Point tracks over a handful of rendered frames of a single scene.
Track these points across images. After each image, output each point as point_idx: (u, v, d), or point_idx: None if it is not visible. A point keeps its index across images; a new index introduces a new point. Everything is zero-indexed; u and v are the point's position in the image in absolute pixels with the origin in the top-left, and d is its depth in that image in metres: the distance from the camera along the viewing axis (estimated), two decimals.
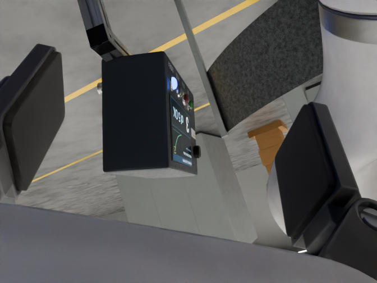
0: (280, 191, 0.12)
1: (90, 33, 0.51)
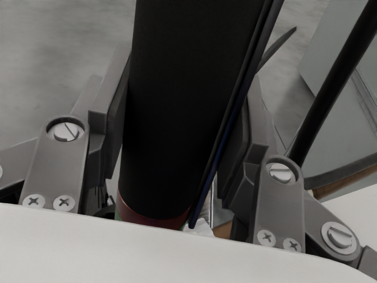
0: None
1: None
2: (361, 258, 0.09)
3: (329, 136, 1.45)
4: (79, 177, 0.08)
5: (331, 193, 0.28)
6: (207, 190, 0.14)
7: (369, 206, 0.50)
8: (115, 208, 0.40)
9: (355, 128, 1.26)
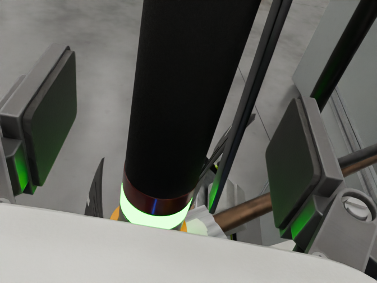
0: (270, 183, 0.13)
1: None
2: None
3: None
4: (5, 177, 0.07)
5: None
6: (226, 174, 0.14)
7: None
8: None
9: (336, 151, 1.37)
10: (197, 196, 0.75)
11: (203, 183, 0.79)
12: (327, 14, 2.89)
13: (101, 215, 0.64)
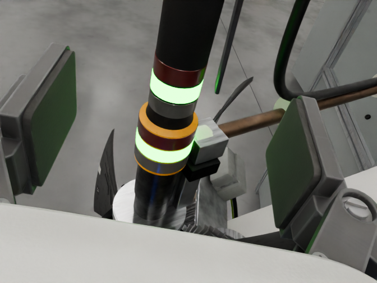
0: (270, 183, 0.13)
1: None
2: None
3: None
4: (5, 177, 0.07)
5: None
6: (228, 55, 0.20)
7: None
8: None
9: (332, 133, 1.43)
10: None
11: None
12: (326, 7, 2.95)
13: None
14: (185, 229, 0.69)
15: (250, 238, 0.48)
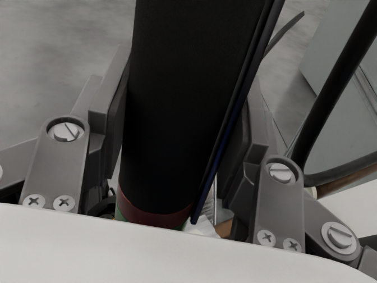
0: None
1: None
2: (361, 258, 0.09)
3: (331, 133, 1.44)
4: (79, 177, 0.08)
5: (335, 190, 0.28)
6: (210, 183, 0.13)
7: None
8: None
9: (359, 124, 1.25)
10: None
11: None
12: None
13: None
14: None
15: None
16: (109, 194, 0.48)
